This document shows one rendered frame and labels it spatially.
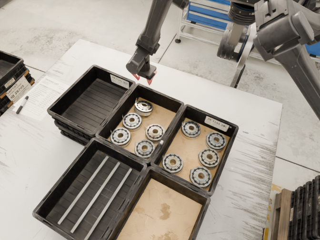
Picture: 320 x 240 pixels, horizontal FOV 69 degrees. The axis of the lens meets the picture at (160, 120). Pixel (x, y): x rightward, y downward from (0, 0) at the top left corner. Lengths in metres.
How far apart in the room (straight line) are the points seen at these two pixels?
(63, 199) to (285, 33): 1.03
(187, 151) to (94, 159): 0.47
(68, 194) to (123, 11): 2.97
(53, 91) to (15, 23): 2.23
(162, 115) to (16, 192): 0.84
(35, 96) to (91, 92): 0.42
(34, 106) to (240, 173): 1.30
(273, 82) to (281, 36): 2.38
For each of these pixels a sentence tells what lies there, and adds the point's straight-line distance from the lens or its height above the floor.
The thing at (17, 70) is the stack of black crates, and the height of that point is 0.54.
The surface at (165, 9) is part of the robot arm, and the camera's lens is 0.71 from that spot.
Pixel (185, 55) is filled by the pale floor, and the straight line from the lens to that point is 2.97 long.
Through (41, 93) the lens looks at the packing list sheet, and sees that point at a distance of 1.71.
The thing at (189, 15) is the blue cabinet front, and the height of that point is 0.38.
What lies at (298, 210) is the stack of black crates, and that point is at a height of 0.28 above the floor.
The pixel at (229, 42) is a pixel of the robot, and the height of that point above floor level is 1.19.
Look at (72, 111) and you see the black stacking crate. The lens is 1.38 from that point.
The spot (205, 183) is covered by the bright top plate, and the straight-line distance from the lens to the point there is 1.12.
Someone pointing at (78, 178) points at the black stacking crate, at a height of 0.83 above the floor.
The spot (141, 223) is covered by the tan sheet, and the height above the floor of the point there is 0.83.
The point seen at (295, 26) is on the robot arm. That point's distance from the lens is 0.61.
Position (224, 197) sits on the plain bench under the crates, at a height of 0.70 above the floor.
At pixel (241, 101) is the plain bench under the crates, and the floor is 0.70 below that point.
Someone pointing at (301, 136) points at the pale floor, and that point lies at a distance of 2.63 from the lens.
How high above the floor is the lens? 1.89
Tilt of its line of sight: 56 degrees down
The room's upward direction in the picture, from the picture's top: 4 degrees clockwise
